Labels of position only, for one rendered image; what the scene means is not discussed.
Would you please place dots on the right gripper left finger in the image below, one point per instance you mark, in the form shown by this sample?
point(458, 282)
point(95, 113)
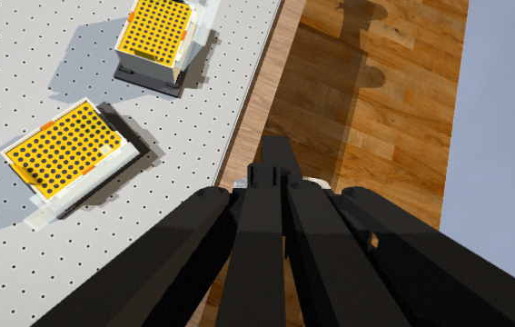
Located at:
point(160, 279)

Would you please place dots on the light grey perforated plate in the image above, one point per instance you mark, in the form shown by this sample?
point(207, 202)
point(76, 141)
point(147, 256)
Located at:
point(53, 54)

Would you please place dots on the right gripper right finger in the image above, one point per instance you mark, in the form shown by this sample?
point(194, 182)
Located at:
point(435, 281)

